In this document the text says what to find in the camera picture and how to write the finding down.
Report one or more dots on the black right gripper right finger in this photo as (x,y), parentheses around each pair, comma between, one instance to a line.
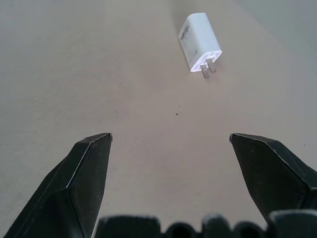
(272,178)

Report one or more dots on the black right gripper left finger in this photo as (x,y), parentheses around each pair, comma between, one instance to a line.
(74,188)

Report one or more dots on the white USB wall charger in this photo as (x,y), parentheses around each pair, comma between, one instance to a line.
(199,41)

